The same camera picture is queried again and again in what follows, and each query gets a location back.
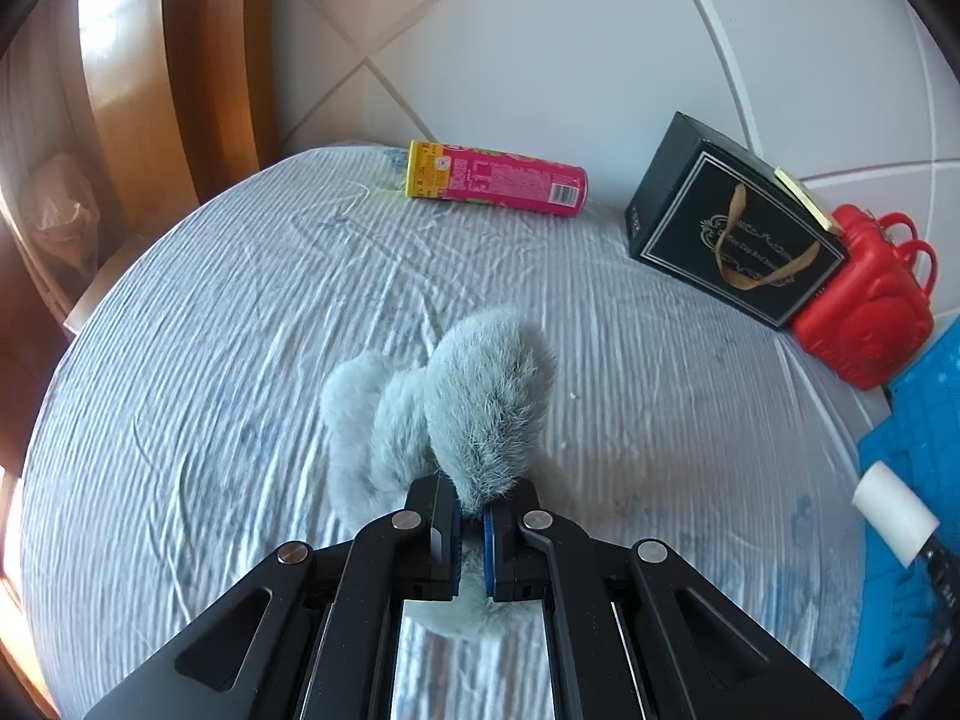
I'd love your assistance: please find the white lint roller refill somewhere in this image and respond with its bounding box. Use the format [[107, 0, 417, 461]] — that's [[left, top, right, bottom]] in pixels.
[[851, 461, 940, 567]]

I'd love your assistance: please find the grey koala plush toy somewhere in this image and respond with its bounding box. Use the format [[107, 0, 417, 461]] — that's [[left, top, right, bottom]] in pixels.
[[319, 304, 559, 642]]

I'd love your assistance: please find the blue plastic storage crate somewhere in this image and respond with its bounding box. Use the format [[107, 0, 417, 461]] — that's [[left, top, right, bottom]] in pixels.
[[844, 325, 958, 718]]

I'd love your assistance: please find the red bear plastic case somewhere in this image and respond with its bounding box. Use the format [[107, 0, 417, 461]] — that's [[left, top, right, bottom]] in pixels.
[[791, 205, 937, 390]]

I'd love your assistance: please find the white striped bed sheet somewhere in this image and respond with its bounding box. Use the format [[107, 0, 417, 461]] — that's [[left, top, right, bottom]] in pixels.
[[20, 146, 887, 718]]

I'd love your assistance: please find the yellow card on box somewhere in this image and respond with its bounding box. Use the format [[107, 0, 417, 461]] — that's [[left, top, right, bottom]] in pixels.
[[773, 167, 844, 238]]

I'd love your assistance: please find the black coffee cup gift box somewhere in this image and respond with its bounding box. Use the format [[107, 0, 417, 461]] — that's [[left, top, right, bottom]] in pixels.
[[625, 112, 848, 330]]

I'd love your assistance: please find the pink yellow snack can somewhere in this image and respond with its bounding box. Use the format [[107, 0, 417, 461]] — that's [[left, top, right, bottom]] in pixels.
[[404, 140, 589, 218]]

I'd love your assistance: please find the wooden headboard frame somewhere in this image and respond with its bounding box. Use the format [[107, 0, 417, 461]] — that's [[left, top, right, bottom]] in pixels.
[[2, 0, 278, 718]]

